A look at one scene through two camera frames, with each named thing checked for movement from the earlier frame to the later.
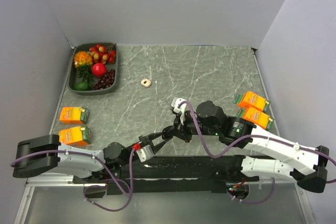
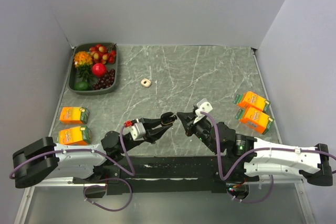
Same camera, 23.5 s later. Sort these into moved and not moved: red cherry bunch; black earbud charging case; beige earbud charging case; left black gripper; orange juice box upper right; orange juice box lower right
Moved: black earbud charging case; left black gripper
Not moved: red cherry bunch; orange juice box lower right; orange juice box upper right; beige earbud charging case
